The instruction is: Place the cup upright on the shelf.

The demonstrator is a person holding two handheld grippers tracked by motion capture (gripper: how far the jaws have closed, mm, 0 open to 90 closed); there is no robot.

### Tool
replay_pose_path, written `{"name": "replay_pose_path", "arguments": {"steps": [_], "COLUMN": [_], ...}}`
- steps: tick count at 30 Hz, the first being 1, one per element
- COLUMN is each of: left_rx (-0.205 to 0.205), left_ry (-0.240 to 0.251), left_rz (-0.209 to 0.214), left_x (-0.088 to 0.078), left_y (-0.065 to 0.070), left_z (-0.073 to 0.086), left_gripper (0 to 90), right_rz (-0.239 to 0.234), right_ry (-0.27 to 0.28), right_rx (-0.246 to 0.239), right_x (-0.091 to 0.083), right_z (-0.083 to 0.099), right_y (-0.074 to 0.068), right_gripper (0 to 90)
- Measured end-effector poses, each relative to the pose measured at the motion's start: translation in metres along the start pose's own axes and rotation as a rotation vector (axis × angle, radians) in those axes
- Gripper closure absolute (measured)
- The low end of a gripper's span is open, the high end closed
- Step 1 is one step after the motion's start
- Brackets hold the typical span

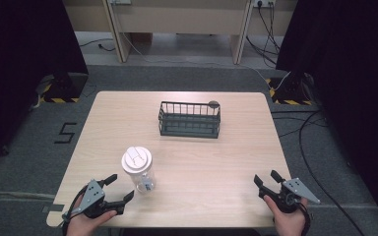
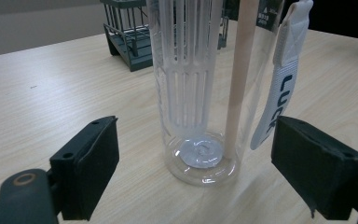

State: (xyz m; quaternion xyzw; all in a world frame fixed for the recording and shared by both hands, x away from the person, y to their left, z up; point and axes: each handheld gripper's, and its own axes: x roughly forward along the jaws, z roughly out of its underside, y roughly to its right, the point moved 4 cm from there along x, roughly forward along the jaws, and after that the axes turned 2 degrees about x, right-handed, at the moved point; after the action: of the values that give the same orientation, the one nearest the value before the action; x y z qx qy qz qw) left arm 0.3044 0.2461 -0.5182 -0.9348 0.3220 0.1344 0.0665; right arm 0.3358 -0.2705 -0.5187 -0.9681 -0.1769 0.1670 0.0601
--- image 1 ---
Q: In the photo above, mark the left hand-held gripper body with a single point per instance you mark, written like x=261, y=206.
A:
x=93, y=196

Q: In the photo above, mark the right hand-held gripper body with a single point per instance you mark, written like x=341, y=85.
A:
x=292, y=194

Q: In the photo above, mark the person's right hand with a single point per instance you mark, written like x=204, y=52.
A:
x=288, y=223

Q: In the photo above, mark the person's left hand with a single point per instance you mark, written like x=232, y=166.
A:
x=85, y=224

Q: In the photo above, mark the clear cup with white lid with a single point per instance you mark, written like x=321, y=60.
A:
x=138, y=167

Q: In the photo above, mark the grey tape strip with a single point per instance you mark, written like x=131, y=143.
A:
x=53, y=207

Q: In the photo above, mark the black stand base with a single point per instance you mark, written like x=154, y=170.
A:
x=290, y=90
x=64, y=87

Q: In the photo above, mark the dark round disc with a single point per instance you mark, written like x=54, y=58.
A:
x=214, y=104

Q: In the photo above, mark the black curtain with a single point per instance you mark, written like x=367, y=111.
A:
x=26, y=65
x=351, y=82

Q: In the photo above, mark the white power socket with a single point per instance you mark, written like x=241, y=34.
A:
x=264, y=3

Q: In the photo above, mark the beige wooden desk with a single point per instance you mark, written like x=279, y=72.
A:
x=180, y=19

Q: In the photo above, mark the white power strip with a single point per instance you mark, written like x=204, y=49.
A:
x=120, y=1

